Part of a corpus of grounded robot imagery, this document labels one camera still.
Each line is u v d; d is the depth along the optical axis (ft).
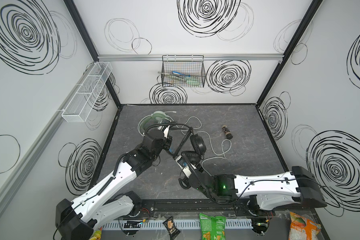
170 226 2.23
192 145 2.29
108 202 1.80
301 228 2.15
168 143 2.15
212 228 2.14
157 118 3.44
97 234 2.11
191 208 2.45
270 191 1.52
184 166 1.83
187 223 2.31
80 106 2.85
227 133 3.29
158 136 1.73
